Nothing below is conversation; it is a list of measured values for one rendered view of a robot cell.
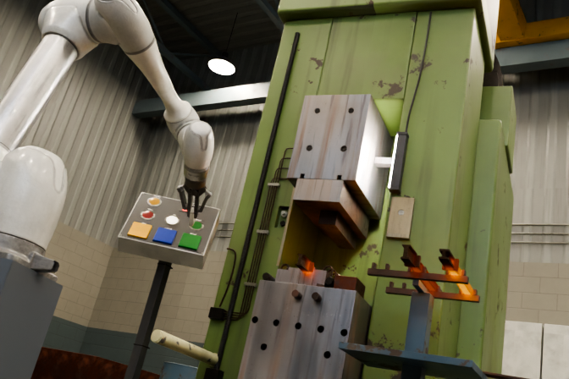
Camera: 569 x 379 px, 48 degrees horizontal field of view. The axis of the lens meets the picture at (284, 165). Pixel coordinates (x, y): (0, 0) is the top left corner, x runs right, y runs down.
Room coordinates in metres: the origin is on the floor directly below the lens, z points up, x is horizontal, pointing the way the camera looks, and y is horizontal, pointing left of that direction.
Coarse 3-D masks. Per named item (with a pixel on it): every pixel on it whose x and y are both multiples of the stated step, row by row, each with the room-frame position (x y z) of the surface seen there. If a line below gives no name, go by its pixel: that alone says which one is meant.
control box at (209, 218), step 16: (144, 208) 2.47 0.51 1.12; (160, 208) 2.48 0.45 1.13; (176, 208) 2.49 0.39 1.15; (208, 208) 2.51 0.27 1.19; (128, 224) 2.42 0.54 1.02; (160, 224) 2.44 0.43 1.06; (176, 224) 2.45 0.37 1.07; (208, 224) 2.46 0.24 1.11; (128, 240) 2.39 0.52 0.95; (144, 240) 2.39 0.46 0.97; (176, 240) 2.40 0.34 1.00; (208, 240) 2.42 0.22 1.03; (144, 256) 2.45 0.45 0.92; (160, 256) 2.43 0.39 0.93; (176, 256) 2.41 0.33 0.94; (192, 256) 2.39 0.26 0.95
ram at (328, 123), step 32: (320, 96) 2.39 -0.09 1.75; (352, 96) 2.33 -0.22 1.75; (320, 128) 2.38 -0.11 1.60; (352, 128) 2.31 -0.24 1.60; (384, 128) 2.52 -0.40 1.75; (320, 160) 2.36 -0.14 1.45; (352, 160) 2.30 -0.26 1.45; (384, 160) 2.44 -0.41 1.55; (352, 192) 2.42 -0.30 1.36; (384, 192) 2.66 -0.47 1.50
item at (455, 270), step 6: (444, 252) 1.71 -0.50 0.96; (450, 252) 1.73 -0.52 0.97; (444, 258) 1.71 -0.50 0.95; (450, 258) 1.77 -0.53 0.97; (444, 264) 1.76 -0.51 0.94; (450, 264) 1.75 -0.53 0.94; (456, 264) 1.78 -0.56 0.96; (450, 270) 1.80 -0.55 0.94; (456, 270) 1.78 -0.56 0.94; (462, 288) 1.99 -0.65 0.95; (468, 288) 1.98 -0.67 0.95
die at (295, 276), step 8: (280, 272) 2.39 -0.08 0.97; (288, 272) 2.38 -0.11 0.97; (296, 272) 2.37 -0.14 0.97; (304, 272) 2.35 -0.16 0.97; (312, 272) 2.34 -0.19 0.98; (320, 272) 2.32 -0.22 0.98; (328, 272) 2.33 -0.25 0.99; (280, 280) 2.39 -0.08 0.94; (288, 280) 2.38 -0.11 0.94; (296, 280) 2.36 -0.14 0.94; (304, 280) 2.35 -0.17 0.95; (312, 280) 2.33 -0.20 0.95; (320, 280) 2.32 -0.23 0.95
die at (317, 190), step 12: (300, 180) 2.40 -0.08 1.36; (312, 180) 2.37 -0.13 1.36; (324, 180) 2.35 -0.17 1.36; (336, 180) 2.33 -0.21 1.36; (300, 192) 2.39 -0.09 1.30; (312, 192) 2.37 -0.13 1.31; (324, 192) 2.34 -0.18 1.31; (336, 192) 2.32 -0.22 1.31; (348, 192) 2.38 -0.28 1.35; (300, 204) 2.44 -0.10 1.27; (312, 204) 2.40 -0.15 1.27; (324, 204) 2.37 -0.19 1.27; (336, 204) 2.34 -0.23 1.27; (348, 204) 2.41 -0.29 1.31; (312, 216) 2.54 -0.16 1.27; (348, 216) 2.45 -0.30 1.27; (360, 216) 2.56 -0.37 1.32; (360, 228) 2.59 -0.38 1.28
